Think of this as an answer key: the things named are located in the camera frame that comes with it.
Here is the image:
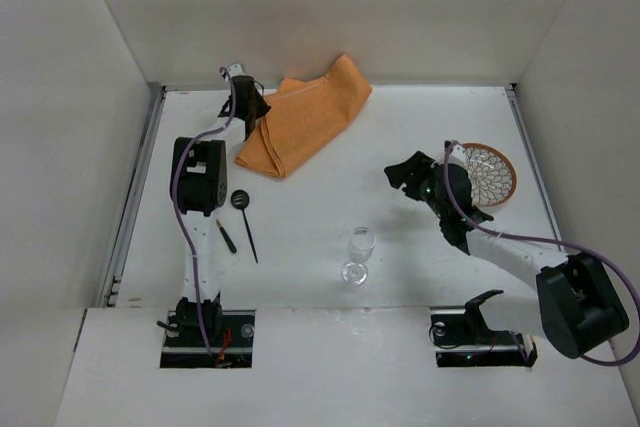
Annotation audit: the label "orange cloth placemat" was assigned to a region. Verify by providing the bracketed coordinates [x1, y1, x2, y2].
[235, 54, 372, 180]

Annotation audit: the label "patterned ceramic plate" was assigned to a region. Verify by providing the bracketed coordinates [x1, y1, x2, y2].
[451, 143, 517, 207]

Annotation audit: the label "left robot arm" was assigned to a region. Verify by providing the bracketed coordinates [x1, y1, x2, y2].
[166, 64, 270, 346]

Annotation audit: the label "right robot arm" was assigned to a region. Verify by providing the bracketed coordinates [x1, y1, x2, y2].
[384, 143, 639, 359]

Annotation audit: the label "clear wine glass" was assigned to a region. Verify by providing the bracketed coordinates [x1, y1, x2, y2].
[341, 227, 376, 286]

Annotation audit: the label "black slotted spoon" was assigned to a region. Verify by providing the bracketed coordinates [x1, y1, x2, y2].
[230, 189, 259, 264]

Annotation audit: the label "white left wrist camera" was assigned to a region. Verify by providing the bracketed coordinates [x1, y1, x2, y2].
[225, 62, 245, 77]

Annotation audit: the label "gold fork green handle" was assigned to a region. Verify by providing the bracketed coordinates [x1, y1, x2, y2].
[216, 219, 237, 254]

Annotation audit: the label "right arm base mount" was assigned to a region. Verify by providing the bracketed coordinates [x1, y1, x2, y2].
[428, 307, 538, 368]

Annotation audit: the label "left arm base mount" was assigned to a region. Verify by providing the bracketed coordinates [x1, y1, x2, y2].
[157, 311, 256, 369]

